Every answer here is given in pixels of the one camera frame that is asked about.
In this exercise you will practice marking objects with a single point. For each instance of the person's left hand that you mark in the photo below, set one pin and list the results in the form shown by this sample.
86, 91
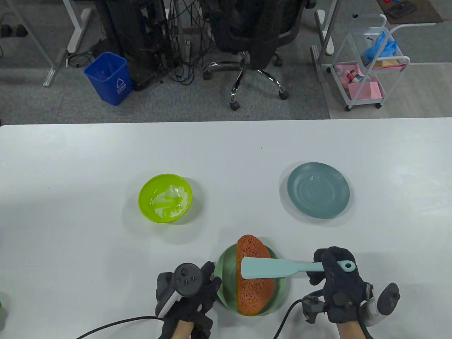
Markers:
197, 307

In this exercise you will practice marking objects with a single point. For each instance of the person's right hand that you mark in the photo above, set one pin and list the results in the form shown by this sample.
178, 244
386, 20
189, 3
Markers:
340, 289

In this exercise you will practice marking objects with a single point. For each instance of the black power strip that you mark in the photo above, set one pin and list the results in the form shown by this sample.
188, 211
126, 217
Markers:
14, 31

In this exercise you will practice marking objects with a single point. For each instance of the black computer tower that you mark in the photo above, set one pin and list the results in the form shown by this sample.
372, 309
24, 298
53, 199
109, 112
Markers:
130, 31

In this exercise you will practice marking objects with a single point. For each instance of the black left hand controller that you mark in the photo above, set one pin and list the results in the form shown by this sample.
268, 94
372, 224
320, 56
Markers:
187, 279

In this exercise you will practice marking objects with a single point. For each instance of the person's left forearm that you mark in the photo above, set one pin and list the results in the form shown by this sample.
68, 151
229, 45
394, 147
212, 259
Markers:
182, 330

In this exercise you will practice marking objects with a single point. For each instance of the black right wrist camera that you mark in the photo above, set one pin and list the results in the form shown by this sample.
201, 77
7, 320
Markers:
312, 310

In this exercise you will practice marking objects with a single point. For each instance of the black hand controller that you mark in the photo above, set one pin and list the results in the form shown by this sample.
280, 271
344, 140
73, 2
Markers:
388, 300
187, 279

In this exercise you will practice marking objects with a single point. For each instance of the person's right forearm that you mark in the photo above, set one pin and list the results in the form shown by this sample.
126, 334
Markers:
349, 331

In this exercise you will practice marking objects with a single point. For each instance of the pink box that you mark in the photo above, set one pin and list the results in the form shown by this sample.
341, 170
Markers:
365, 91

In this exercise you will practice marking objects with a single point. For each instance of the blue trash bin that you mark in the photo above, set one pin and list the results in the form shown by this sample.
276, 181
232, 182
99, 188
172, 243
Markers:
106, 77

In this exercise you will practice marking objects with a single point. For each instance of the blue-grey plate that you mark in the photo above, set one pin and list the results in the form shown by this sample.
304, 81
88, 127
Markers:
317, 190

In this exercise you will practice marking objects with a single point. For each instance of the black device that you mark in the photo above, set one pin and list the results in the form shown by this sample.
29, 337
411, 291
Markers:
400, 10

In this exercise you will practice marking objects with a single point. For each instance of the white desk leg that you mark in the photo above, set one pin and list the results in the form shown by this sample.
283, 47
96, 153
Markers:
323, 24
76, 39

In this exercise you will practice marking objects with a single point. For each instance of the light teal dessert spatula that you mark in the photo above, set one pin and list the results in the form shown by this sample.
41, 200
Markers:
261, 268

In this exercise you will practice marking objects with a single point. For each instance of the white salad dressing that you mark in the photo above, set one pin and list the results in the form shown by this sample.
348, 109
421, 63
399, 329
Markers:
169, 199

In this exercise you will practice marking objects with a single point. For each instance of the brown side table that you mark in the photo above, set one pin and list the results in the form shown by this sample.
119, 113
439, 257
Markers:
427, 14

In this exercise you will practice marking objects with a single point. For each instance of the white rolling cart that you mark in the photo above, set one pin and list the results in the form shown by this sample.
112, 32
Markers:
374, 53

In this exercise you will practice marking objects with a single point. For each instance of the light green plate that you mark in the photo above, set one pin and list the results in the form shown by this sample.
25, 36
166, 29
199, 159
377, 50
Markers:
226, 279

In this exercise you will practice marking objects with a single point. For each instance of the blue plastic bag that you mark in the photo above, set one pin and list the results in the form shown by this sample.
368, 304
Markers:
379, 47

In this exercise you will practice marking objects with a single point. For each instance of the black office chair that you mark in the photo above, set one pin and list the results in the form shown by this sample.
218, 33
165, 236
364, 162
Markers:
247, 28

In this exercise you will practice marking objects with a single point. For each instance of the black right hand controller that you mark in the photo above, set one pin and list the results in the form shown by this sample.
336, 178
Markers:
388, 300

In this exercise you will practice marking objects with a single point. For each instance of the aluminium frame leg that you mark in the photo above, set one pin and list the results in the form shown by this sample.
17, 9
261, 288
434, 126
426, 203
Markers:
53, 72

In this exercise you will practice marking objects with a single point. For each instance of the lime green plastic bowl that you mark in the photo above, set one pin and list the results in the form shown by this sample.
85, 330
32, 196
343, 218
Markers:
144, 208

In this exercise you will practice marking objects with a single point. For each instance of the orange-brown bread slice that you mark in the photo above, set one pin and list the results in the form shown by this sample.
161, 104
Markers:
254, 296

